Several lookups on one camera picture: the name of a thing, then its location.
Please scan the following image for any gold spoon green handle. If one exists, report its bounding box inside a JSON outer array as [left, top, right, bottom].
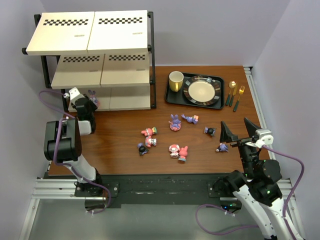
[[225, 81, 237, 106]]

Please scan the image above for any beige black three-tier shelf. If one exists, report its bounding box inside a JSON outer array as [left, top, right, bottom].
[[22, 10, 157, 111]]

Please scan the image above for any pink bunny green hat toy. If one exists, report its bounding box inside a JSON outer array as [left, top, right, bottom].
[[140, 127, 158, 137]]

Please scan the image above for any purple bunny with pink bow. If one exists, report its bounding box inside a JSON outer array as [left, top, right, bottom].
[[88, 89, 100, 108]]

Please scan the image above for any black imp purple toy right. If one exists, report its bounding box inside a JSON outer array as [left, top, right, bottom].
[[215, 143, 229, 153]]

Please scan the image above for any pink bunny white bonnet toy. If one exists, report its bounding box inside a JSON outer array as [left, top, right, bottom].
[[168, 144, 181, 158]]

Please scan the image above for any gold fork green handle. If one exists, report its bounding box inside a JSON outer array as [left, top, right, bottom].
[[233, 85, 246, 112]]

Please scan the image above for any pink bunny blue skirt toy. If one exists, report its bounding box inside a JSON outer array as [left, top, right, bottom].
[[178, 146, 188, 163]]

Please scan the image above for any striped rim dinner plate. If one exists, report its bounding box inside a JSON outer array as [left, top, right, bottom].
[[182, 75, 222, 106]]

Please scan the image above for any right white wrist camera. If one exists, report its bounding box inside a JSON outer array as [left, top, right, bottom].
[[245, 129, 274, 149]]

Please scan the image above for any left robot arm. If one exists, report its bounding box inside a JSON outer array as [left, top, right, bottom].
[[44, 87, 104, 197]]

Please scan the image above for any purple bunny holding cake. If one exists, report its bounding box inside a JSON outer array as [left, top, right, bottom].
[[181, 114, 199, 125]]

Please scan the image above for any black plastic tray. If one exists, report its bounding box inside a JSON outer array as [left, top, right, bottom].
[[165, 72, 225, 110]]

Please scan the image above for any yellow ceramic mug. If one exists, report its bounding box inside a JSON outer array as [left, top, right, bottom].
[[168, 71, 184, 92]]

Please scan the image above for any black imp toy left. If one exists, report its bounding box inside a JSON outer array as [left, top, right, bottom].
[[137, 142, 149, 156]]

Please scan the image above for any black imp toy right upper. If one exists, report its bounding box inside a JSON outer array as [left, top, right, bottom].
[[203, 127, 217, 137]]

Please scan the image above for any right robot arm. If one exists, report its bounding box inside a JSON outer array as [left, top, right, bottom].
[[213, 118, 303, 240]]

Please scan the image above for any gold knife green handle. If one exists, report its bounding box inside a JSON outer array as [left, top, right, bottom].
[[229, 83, 238, 107]]

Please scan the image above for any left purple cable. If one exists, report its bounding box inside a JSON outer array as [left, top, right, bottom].
[[38, 90, 112, 215]]

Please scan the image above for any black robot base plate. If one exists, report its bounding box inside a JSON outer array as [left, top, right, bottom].
[[73, 172, 247, 211]]

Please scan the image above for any pink bunny frilly dress toy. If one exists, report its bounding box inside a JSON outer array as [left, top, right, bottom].
[[144, 136, 157, 148]]

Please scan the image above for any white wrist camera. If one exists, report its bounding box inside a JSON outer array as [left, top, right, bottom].
[[245, 129, 274, 149], [63, 87, 85, 112]]

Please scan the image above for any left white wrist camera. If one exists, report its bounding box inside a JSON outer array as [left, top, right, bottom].
[[63, 87, 85, 112]]

